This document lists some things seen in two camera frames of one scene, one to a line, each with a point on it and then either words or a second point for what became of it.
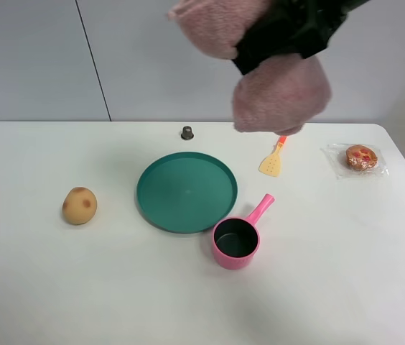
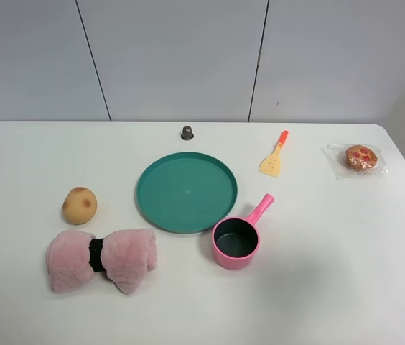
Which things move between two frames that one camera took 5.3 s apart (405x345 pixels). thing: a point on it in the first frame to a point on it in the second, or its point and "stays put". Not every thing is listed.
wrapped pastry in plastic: [355, 161] stays put
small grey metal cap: [187, 133] stays put
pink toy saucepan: [236, 240] stays put
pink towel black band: [281, 95] to [74, 257]
